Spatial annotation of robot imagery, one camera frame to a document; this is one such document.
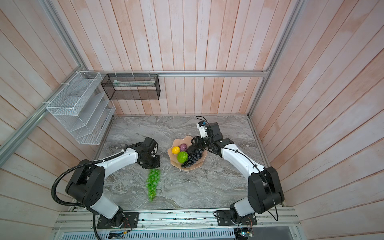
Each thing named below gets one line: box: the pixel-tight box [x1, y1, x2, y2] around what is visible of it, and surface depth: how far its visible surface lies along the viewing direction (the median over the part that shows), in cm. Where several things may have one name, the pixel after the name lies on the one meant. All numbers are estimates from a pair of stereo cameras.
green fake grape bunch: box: [146, 168, 161, 202], surface depth 84 cm
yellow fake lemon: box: [171, 146, 181, 155], surface depth 95 cm
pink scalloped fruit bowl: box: [167, 135, 208, 171], surface depth 92 cm
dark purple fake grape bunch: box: [180, 148, 205, 168], surface depth 92 cm
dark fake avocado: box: [186, 144, 196, 155], surface depth 96 cm
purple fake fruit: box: [179, 143, 188, 152], surface depth 97 cm
